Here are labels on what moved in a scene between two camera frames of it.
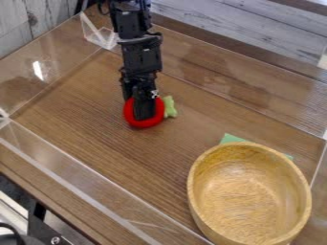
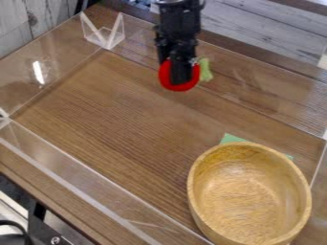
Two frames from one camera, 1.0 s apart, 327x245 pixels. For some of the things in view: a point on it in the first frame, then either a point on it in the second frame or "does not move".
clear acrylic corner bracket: [104, 37] does not move
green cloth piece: [229, 138] does not move
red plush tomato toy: [144, 123] → [165, 77]
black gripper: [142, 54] → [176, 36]
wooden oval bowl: [250, 196] does not move
